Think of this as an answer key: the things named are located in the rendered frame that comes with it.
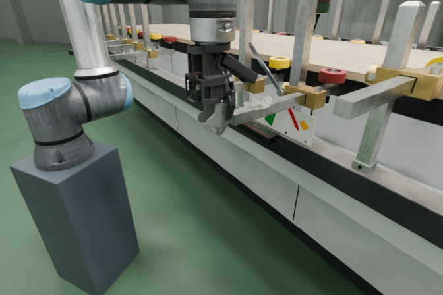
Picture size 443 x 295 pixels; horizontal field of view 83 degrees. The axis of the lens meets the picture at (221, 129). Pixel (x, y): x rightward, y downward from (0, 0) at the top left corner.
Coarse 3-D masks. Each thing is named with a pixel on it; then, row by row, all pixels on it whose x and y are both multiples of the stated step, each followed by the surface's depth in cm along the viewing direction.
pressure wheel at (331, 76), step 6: (324, 72) 78; (330, 72) 77; (336, 72) 77; (342, 72) 77; (318, 78) 82; (324, 78) 79; (330, 78) 77; (336, 78) 77; (342, 78) 77; (330, 84) 81
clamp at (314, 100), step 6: (288, 84) 78; (288, 90) 78; (294, 90) 76; (300, 90) 74; (306, 90) 73; (312, 90) 73; (324, 90) 73; (306, 96) 73; (312, 96) 71; (318, 96) 71; (324, 96) 73; (306, 102) 74; (312, 102) 72; (318, 102) 72; (324, 102) 74; (312, 108) 72; (318, 108) 73
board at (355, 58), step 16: (160, 32) 204; (176, 32) 204; (256, 32) 204; (256, 48) 127; (272, 48) 127; (288, 48) 127; (320, 48) 127; (336, 48) 127; (352, 48) 127; (368, 48) 127; (384, 48) 127; (320, 64) 92; (336, 64) 92; (352, 64) 92; (368, 64) 92; (416, 64) 92
